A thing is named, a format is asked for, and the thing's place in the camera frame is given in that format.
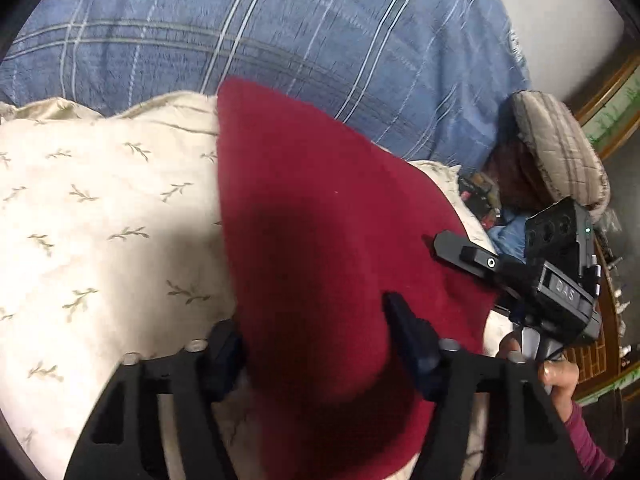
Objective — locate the person's right hand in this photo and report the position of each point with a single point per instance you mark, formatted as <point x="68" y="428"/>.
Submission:
<point x="562" y="377"/>

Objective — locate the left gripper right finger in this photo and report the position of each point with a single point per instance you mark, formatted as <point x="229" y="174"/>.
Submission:
<point x="525" y="438"/>

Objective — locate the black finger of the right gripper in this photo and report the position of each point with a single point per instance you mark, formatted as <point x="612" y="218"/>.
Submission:
<point x="460" y="253"/>

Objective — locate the grey striped cushion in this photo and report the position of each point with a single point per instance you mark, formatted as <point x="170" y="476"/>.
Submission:
<point x="566" y="163"/>

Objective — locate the purple sleeve forearm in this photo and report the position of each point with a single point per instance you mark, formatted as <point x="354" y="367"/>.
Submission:
<point x="595" y="464"/>

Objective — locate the blue plaid quilt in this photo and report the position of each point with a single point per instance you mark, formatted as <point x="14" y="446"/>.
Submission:
<point x="425" y="79"/>

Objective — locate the red fleece garment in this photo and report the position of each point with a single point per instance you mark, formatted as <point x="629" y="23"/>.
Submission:
<point x="319" y="223"/>

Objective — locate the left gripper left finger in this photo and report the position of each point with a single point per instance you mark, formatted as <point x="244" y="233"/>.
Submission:
<point x="155" y="418"/>

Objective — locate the cream leaf-print sheet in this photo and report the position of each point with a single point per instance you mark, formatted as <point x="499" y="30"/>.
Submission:
<point x="111" y="241"/>

